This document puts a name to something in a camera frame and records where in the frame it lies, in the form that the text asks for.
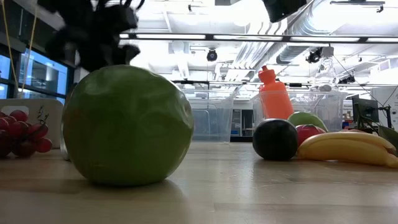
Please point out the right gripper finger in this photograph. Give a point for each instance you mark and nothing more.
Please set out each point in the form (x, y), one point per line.
(283, 9)

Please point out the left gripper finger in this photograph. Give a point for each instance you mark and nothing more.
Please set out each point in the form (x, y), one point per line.
(62, 46)
(105, 56)

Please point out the green apple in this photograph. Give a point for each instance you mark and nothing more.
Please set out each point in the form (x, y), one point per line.
(127, 124)

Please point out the coral plastic squeeze bottle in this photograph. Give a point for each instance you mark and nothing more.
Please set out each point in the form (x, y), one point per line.
(275, 99)

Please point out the red grape bunch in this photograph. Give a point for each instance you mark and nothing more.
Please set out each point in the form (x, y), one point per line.
(18, 133)

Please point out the clear plastic storage bin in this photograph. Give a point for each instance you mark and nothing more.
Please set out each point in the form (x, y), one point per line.
(211, 118)
(326, 109)

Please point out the red apple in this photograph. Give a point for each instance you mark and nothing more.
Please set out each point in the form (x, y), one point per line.
(306, 133)

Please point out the small dark green watermelon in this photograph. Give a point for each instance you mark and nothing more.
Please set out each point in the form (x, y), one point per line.
(275, 140)

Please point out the yellow banana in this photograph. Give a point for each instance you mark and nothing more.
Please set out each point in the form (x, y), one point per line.
(345, 149)

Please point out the black ceiling spotlight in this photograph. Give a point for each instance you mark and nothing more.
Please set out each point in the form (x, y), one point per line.
(212, 55)
(314, 56)

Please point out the clear tray with cans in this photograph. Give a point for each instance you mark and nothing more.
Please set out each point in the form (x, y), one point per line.
(31, 107)

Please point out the green pear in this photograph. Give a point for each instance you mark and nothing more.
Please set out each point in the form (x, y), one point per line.
(306, 118)

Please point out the black computer monitor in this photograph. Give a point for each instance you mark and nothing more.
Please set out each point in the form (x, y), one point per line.
(366, 109)

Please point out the black aluminium table frame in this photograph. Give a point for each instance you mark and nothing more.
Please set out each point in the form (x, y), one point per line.
(242, 139)

